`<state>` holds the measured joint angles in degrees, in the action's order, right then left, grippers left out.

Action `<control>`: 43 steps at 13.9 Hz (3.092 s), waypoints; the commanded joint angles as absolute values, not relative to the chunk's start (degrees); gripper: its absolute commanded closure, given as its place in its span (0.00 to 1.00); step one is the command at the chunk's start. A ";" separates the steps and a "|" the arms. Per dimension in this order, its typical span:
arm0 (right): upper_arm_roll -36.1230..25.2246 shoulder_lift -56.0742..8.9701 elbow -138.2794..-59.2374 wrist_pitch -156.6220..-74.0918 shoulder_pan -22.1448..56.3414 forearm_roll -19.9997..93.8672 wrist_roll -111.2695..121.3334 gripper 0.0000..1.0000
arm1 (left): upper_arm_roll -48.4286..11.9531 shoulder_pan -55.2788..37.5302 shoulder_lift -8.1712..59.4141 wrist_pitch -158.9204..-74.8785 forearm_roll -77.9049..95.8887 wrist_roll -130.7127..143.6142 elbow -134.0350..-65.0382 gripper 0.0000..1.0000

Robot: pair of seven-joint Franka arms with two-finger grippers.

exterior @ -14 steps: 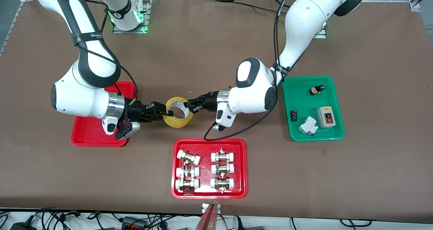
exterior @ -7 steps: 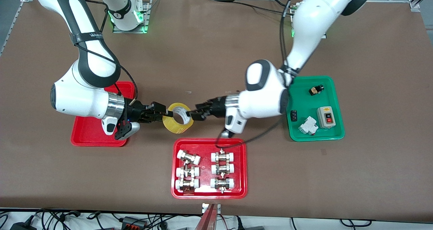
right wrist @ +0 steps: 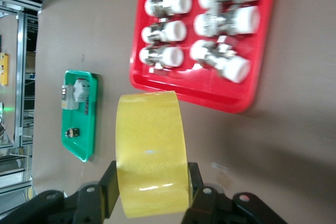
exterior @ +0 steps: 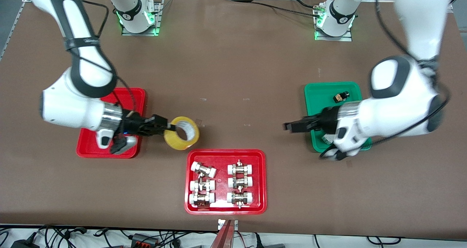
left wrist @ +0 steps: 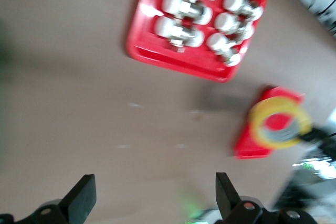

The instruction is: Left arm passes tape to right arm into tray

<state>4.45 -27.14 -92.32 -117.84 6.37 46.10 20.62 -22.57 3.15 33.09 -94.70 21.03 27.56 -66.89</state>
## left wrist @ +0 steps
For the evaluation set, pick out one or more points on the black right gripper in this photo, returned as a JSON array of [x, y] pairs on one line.
[[330, 146]]

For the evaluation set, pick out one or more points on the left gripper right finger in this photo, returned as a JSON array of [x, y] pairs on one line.
[[231, 203]]

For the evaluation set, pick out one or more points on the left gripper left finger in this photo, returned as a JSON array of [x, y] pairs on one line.
[[78, 200]]

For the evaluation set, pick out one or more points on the yellow packing tape roll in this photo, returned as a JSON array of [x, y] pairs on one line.
[[256, 113]]

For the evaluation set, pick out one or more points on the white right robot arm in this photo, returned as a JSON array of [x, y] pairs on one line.
[[320, 167]]

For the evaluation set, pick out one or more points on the empty red plastic tray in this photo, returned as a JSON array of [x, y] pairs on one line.
[[246, 145]]

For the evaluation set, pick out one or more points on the red tray holding fittings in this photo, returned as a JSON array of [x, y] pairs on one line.
[[143, 40]]

